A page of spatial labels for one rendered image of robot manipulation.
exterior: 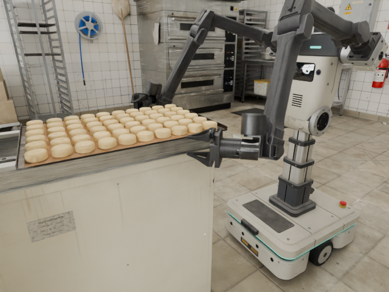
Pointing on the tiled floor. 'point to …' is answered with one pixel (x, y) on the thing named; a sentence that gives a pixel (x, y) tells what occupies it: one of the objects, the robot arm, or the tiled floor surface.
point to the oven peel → (120, 7)
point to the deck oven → (178, 13)
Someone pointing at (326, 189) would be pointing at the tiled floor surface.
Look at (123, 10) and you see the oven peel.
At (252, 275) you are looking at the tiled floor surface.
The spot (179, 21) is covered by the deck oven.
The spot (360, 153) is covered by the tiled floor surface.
